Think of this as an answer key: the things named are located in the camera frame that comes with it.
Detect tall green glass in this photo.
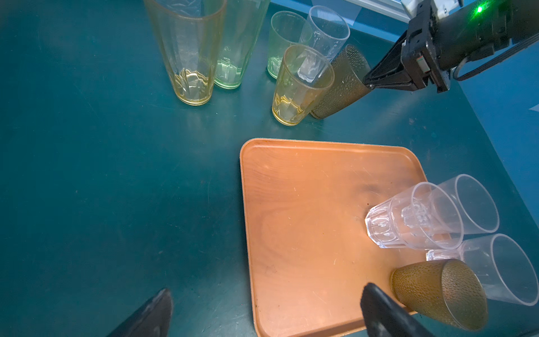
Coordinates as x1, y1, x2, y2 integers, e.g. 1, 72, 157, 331
215, 0, 270, 89

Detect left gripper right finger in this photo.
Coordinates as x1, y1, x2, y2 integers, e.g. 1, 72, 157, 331
360, 282, 434, 337

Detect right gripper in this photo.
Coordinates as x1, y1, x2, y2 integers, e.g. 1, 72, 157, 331
363, 1, 538, 92

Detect small olive textured cup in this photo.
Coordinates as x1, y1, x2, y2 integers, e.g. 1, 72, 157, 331
390, 259, 488, 331

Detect dark olive textured cup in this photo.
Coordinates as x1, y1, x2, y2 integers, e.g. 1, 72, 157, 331
311, 44, 371, 119

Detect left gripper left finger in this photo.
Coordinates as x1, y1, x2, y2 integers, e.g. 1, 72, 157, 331
108, 288, 173, 337

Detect orange plastic tray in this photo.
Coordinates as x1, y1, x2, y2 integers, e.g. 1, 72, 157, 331
239, 138, 426, 336

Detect clear faceted glass back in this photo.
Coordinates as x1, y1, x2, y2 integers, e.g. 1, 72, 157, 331
296, 5, 350, 84

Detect clear faceted glass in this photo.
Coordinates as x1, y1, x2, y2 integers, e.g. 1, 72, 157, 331
296, 5, 350, 84
438, 174, 500, 234
426, 234, 538, 306
365, 182, 464, 250

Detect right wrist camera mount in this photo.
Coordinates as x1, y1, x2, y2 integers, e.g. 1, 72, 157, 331
399, 0, 458, 20

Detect tall amber glass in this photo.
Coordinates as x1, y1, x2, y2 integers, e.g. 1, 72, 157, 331
144, 0, 227, 106

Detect short yellow glass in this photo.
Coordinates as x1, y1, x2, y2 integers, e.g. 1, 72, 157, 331
272, 44, 335, 126

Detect aluminium rear frame bar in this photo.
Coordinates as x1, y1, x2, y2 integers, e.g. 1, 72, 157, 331
346, 0, 410, 22

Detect short green glass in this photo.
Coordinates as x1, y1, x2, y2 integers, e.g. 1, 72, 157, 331
267, 11, 312, 79

